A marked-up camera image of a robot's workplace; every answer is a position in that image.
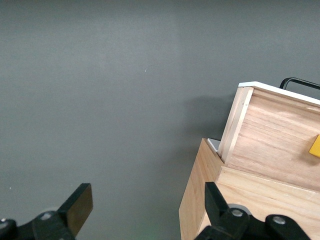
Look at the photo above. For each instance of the wooden drawer cabinet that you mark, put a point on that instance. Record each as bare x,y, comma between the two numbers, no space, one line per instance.
200,187

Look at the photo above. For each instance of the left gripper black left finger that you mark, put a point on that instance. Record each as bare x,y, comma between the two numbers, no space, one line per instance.
75,212

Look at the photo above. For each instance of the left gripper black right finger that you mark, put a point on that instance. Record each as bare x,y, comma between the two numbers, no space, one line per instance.
217,215

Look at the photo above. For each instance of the wooden drawer with white front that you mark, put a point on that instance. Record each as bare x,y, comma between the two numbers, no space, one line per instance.
275,140

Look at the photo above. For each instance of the yellow wooden cube block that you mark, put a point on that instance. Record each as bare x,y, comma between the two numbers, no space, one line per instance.
315,148

